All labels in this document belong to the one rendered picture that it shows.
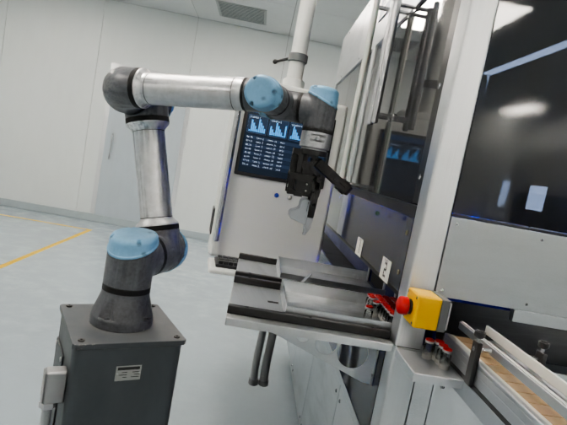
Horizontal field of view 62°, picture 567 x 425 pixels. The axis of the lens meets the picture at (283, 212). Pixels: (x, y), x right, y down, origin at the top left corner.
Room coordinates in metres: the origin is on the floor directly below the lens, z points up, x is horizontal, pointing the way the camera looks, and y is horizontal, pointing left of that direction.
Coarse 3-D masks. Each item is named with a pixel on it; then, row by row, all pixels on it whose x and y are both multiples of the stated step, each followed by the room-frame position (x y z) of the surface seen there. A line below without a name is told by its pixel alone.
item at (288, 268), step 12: (276, 264) 1.72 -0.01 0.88; (288, 264) 1.72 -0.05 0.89; (300, 264) 1.72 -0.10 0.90; (312, 264) 1.73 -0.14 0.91; (324, 264) 1.73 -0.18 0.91; (288, 276) 1.46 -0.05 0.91; (300, 276) 1.47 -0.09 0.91; (312, 276) 1.64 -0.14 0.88; (324, 276) 1.68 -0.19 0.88; (336, 276) 1.71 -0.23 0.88; (348, 276) 1.74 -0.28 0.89; (360, 276) 1.74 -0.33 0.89; (348, 288) 1.48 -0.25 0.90; (360, 288) 1.48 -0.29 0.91; (372, 288) 1.48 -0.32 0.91
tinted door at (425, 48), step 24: (432, 0) 1.39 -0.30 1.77; (432, 24) 1.34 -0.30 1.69; (408, 48) 1.54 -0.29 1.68; (432, 48) 1.30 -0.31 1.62; (408, 72) 1.48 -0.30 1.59; (432, 72) 1.26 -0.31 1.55; (408, 96) 1.43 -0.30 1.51; (432, 96) 1.22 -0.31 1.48; (408, 120) 1.38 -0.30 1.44; (408, 144) 1.33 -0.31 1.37; (384, 168) 1.53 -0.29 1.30; (408, 168) 1.29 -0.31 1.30; (384, 192) 1.48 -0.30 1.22; (408, 192) 1.24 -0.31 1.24
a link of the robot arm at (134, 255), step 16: (112, 240) 1.11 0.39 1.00; (128, 240) 1.10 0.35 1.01; (144, 240) 1.11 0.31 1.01; (160, 240) 1.21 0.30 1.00; (112, 256) 1.10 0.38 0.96; (128, 256) 1.09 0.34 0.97; (144, 256) 1.11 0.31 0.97; (160, 256) 1.18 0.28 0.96; (112, 272) 1.10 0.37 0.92; (128, 272) 1.09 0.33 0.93; (144, 272) 1.12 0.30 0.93; (128, 288) 1.10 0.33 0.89; (144, 288) 1.12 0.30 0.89
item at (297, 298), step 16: (288, 288) 1.38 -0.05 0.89; (304, 288) 1.38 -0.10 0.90; (320, 288) 1.39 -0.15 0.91; (336, 288) 1.39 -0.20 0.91; (288, 304) 1.13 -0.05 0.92; (304, 304) 1.27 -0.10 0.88; (320, 304) 1.30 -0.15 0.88; (336, 304) 1.33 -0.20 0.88; (352, 304) 1.36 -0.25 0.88; (352, 320) 1.13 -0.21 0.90; (368, 320) 1.14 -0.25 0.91
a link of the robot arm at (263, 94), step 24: (120, 72) 1.15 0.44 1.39; (144, 72) 1.15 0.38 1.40; (120, 96) 1.14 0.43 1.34; (144, 96) 1.13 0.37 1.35; (168, 96) 1.11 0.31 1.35; (192, 96) 1.10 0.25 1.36; (216, 96) 1.08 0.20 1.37; (240, 96) 1.07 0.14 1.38; (264, 96) 1.03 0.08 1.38; (288, 96) 1.12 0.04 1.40
